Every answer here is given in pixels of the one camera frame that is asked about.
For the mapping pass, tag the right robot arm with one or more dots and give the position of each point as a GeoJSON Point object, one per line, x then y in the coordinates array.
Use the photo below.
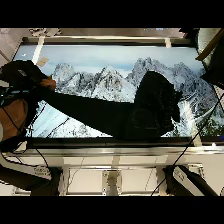
{"type": "Point", "coordinates": [186, 181]}

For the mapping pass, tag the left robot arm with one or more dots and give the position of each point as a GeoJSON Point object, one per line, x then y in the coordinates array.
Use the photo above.
{"type": "Point", "coordinates": [20, 178]}

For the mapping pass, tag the black pants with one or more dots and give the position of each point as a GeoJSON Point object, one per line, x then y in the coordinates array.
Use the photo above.
{"type": "Point", "coordinates": [146, 116]}

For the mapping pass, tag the silver frame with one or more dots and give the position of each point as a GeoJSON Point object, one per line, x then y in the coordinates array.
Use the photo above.
{"type": "Point", "coordinates": [133, 151]}

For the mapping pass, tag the black garment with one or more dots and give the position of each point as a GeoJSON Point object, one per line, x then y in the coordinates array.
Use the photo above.
{"type": "Point", "coordinates": [20, 75]}

